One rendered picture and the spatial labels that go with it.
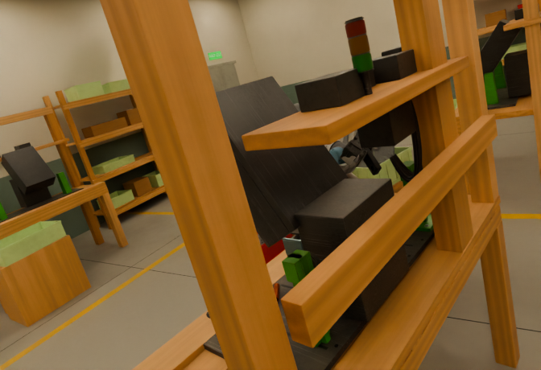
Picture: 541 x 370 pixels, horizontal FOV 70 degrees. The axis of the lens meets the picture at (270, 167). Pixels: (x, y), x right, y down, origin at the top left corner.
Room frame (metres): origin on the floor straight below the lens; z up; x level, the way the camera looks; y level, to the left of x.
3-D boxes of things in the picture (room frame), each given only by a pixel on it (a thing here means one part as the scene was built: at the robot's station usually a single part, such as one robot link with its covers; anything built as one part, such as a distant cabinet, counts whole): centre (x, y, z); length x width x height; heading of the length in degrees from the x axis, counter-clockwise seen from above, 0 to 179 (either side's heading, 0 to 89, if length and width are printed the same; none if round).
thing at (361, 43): (1.02, -0.30, 1.67); 0.05 x 0.05 x 0.05
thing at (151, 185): (7.08, 1.89, 1.12); 3.01 x 0.54 x 2.23; 141
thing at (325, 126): (1.13, -0.36, 1.52); 0.90 x 0.25 x 0.04; 134
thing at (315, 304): (1.05, -0.44, 1.23); 1.30 x 0.05 x 0.09; 134
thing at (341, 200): (1.14, -0.20, 1.07); 0.30 x 0.18 x 0.34; 134
